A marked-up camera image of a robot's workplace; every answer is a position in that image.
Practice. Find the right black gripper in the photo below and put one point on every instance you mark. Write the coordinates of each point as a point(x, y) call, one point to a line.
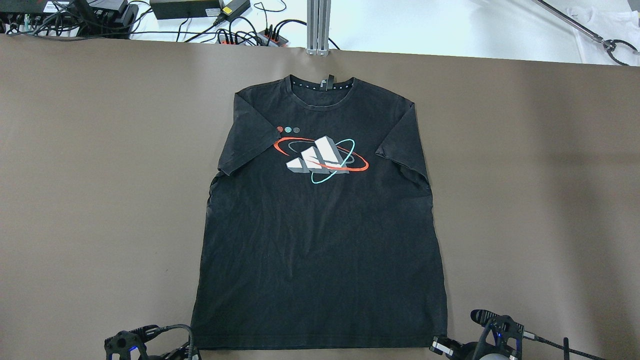
point(443, 345)

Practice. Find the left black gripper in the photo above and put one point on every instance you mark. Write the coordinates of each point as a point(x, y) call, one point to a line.
point(176, 353)

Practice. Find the black graphic t-shirt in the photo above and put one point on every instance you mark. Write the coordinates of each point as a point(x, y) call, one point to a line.
point(319, 226)

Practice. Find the metal rod with hook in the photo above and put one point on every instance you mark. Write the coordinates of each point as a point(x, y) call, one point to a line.
point(608, 45)

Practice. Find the black electronics box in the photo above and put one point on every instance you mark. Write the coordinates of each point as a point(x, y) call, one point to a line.
point(75, 18)

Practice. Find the black power adapter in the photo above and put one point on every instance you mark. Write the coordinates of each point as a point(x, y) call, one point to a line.
point(182, 9)

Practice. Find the power strip with plugs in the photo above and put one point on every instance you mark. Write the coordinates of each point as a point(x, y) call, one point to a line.
point(250, 38)

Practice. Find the aluminium frame post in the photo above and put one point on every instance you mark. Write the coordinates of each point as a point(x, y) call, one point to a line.
point(317, 27)

